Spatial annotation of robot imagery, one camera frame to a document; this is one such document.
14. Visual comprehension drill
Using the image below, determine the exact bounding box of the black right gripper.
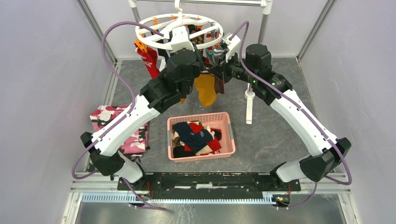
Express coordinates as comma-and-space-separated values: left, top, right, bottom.
209, 48, 257, 84

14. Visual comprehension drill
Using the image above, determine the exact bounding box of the yellow cloth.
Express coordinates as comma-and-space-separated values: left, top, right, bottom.
194, 74, 217, 107

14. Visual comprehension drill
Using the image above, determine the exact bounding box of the red cloth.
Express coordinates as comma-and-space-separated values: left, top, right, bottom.
135, 45, 160, 78

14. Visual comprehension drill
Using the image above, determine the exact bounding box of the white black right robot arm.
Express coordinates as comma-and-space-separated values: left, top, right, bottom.
209, 43, 352, 190

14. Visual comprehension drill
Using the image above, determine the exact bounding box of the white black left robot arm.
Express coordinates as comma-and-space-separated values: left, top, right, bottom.
81, 49, 204, 190

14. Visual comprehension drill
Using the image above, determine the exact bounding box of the white round clip hanger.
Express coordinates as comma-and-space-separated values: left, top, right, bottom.
135, 0, 224, 52

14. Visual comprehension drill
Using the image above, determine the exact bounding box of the orange clothes clip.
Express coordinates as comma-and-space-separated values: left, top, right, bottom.
134, 39, 148, 53

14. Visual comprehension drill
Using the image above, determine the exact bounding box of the brown striped sock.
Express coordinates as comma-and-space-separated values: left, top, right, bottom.
214, 77, 225, 94

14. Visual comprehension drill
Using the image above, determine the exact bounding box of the pink perforated plastic basket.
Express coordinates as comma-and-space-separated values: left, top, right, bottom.
167, 112, 236, 162

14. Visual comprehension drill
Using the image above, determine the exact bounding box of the navy blue sock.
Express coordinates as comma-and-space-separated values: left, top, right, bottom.
172, 122, 214, 153

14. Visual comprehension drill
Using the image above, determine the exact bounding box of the white metal drying rack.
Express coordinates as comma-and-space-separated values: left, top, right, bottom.
128, 0, 274, 125

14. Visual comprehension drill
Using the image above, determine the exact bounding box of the pink camouflage folded cloth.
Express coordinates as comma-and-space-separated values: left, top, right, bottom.
89, 101, 159, 157

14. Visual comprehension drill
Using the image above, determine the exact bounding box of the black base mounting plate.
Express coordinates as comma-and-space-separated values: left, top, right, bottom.
131, 172, 301, 199

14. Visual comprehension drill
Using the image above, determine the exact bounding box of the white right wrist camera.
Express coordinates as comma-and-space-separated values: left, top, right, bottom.
220, 33, 241, 63

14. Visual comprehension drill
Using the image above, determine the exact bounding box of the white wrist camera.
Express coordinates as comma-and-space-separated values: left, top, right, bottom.
170, 25, 195, 52
220, 33, 241, 63

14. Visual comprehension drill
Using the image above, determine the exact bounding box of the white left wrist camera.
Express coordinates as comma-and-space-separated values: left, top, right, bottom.
170, 25, 195, 52

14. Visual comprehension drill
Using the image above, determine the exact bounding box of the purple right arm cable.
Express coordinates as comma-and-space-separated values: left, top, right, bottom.
229, 20, 354, 211

